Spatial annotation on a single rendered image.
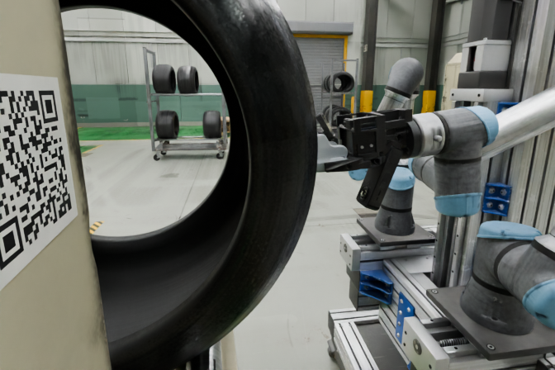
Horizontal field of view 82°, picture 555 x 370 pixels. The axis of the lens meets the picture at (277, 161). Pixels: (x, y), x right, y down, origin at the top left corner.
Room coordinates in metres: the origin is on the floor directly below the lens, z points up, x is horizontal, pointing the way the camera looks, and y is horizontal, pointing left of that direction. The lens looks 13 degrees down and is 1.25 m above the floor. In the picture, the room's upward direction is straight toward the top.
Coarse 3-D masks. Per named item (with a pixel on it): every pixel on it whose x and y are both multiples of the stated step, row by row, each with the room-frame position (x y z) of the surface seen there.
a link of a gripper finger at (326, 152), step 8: (320, 136) 0.49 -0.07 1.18; (320, 144) 0.49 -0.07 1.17; (328, 144) 0.49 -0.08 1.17; (320, 152) 0.49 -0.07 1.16; (328, 152) 0.49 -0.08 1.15; (336, 152) 0.49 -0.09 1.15; (344, 152) 0.49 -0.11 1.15; (320, 160) 0.48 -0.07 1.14; (328, 160) 0.49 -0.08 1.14; (336, 160) 0.48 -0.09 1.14; (320, 168) 0.48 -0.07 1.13
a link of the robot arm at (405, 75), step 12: (408, 60) 1.18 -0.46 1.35; (396, 72) 1.16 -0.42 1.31; (408, 72) 1.14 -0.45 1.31; (420, 72) 1.16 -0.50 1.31; (396, 84) 1.14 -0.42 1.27; (408, 84) 1.13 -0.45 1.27; (384, 96) 1.19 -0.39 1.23; (396, 96) 1.14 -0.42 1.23; (408, 96) 1.14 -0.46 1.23; (384, 108) 1.16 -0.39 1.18
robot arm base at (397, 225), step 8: (384, 208) 1.14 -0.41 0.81; (392, 208) 1.12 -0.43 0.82; (408, 208) 1.11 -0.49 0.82; (376, 216) 1.19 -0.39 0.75; (384, 216) 1.13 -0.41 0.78; (392, 216) 1.11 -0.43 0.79; (400, 216) 1.11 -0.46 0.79; (408, 216) 1.11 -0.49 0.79; (376, 224) 1.16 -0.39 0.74; (384, 224) 1.12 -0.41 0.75; (392, 224) 1.11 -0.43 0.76; (400, 224) 1.10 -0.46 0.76; (408, 224) 1.10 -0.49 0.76; (384, 232) 1.11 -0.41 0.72; (392, 232) 1.10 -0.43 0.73; (400, 232) 1.09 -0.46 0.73; (408, 232) 1.10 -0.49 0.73
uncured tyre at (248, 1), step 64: (64, 0) 0.52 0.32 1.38; (128, 0) 0.54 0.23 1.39; (192, 0) 0.29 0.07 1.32; (256, 0) 0.32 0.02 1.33; (256, 64) 0.30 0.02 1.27; (256, 128) 0.30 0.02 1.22; (256, 192) 0.30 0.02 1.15; (128, 256) 0.53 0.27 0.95; (192, 256) 0.53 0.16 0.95; (256, 256) 0.30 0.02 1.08; (128, 320) 0.41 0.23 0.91; (192, 320) 0.29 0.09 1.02
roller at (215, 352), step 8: (216, 344) 0.36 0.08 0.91; (208, 352) 0.34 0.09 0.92; (216, 352) 0.35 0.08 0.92; (192, 360) 0.33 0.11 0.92; (200, 360) 0.33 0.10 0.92; (208, 360) 0.33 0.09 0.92; (216, 360) 0.34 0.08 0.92; (192, 368) 0.32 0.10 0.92; (200, 368) 0.32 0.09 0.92; (208, 368) 0.32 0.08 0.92; (216, 368) 0.32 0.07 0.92
